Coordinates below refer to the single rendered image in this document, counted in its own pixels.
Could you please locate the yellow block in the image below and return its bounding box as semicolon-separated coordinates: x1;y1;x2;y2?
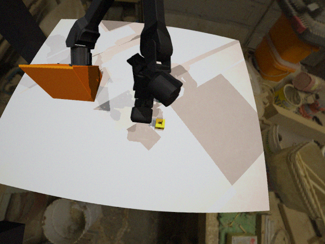
155;118;165;130

